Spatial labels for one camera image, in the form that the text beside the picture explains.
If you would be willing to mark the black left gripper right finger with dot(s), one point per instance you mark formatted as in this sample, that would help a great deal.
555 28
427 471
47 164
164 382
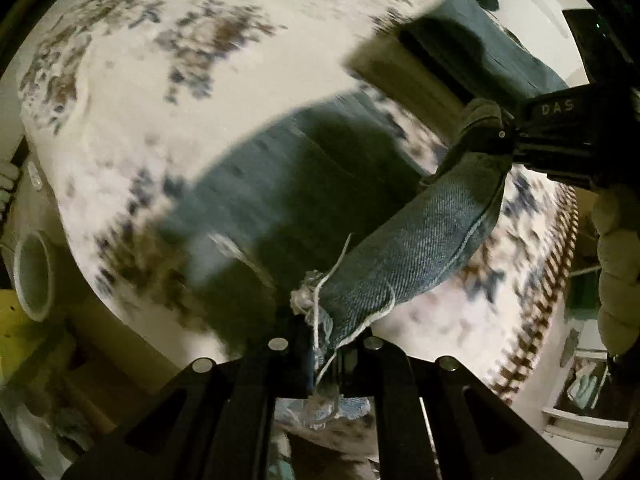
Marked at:
436 420

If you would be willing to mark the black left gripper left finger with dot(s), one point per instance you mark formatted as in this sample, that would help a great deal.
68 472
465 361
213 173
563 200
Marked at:
211 421

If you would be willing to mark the blue denim pants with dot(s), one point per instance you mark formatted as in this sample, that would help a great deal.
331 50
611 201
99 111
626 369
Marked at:
400 239

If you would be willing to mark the gloved right hand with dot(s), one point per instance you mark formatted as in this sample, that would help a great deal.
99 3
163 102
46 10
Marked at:
616 218

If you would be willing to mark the floral bed sheet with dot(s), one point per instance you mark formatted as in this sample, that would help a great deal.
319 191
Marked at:
207 155

